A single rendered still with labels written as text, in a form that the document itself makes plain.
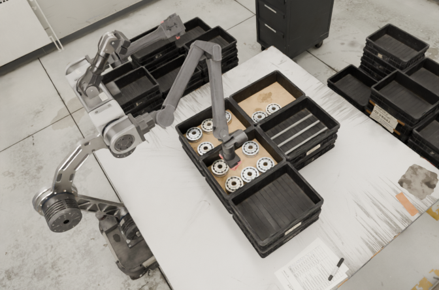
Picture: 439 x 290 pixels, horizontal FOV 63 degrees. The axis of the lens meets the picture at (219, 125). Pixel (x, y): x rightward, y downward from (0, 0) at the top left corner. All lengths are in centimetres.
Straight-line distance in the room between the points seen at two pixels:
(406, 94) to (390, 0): 202
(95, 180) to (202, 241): 153
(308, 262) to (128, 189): 114
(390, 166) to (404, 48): 136
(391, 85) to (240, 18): 211
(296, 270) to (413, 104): 159
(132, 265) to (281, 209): 115
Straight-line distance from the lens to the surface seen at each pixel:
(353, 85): 334
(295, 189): 205
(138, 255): 266
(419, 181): 237
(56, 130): 389
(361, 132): 247
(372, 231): 216
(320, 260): 205
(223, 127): 166
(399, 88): 310
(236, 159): 176
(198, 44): 164
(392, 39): 352
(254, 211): 198
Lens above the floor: 264
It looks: 52 degrees down
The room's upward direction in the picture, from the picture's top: 10 degrees counter-clockwise
